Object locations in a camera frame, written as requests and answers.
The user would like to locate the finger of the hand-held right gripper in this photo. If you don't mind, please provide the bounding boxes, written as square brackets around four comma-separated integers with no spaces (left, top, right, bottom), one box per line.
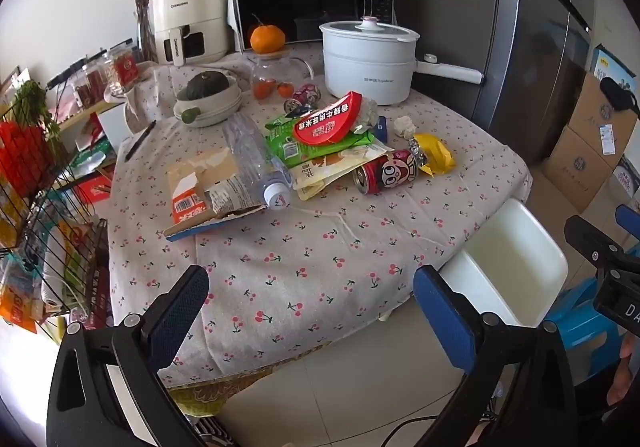
[616,204,640,253]
[564,214,626,273]

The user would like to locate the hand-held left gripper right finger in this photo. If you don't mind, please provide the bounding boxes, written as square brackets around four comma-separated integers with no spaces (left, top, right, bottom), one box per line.
[413,264,593,447]

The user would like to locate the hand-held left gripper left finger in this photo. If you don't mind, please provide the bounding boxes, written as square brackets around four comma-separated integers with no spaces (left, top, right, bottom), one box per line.
[46,264,210,447]

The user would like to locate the white plastic bin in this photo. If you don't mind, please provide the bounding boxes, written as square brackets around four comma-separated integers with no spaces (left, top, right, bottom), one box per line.
[440,200,568,328]

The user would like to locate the red drink can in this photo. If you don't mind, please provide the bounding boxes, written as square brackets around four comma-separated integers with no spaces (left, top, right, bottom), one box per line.
[352,150,418,195]

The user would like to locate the yellow wrapper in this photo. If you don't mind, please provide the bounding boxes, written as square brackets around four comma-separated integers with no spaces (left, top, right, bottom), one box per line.
[407,133,457,176]

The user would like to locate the clear plastic bottle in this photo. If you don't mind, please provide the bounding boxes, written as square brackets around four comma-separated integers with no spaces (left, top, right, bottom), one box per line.
[222,112,293,212]

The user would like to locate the cream bread bag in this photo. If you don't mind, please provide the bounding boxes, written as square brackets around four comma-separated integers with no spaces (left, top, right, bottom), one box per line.
[290,140,396,200]

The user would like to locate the green snack bag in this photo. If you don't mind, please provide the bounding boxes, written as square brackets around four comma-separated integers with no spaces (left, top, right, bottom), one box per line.
[264,110,373,165]

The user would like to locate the red noodle wrapper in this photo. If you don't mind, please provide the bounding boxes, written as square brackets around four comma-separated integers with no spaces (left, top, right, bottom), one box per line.
[292,91,378,145]

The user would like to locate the pink drink can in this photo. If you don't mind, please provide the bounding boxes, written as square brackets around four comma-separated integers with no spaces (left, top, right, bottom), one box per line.
[283,83,321,114]

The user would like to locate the person's right hand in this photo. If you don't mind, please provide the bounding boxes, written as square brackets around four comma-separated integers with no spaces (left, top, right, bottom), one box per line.
[607,332,640,405]

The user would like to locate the blue plastic stool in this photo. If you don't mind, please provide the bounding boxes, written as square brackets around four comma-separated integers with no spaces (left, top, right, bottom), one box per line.
[545,277,631,383]

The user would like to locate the yellow patterned cloth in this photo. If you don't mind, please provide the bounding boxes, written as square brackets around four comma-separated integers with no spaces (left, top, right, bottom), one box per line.
[170,367,281,418]

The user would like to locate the black object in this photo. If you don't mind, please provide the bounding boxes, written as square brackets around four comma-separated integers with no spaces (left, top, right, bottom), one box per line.
[600,77,639,115]

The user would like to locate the cherry print tablecloth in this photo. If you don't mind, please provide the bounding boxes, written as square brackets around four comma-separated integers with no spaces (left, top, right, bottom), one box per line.
[102,47,533,388]

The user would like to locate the blue and white box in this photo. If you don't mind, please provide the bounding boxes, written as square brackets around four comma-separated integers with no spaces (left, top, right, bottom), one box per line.
[591,44,640,93]

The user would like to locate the black pen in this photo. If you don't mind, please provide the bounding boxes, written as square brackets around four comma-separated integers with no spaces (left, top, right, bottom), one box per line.
[125,120,157,162]

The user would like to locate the grey refrigerator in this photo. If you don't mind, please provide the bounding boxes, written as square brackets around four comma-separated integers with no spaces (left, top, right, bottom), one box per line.
[395,0,621,168]

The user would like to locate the cream plate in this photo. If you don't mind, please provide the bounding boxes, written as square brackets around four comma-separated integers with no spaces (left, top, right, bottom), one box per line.
[173,92,243,129]

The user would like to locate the dark green pumpkin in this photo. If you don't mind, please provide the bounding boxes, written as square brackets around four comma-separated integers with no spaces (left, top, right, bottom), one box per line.
[186,71,231,100]

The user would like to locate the green leafy vegetables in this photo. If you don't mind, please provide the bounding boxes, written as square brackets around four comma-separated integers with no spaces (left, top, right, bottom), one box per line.
[12,80,61,148]

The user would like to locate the glass teapot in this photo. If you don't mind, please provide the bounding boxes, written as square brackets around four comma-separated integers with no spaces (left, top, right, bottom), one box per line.
[245,50,313,100]

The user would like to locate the white electric pot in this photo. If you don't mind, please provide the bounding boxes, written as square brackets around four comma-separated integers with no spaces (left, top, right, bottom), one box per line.
[320,17,485,106]

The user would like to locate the large orange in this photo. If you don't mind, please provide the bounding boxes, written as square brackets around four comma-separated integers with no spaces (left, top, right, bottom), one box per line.
[250,14,286,54]

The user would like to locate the cream air fryer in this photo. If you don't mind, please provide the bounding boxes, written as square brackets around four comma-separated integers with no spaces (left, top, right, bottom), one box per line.
[151,0,232,65]

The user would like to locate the black wire rack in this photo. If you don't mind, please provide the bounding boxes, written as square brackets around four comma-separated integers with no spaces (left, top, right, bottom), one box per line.
[0,82,106,328]

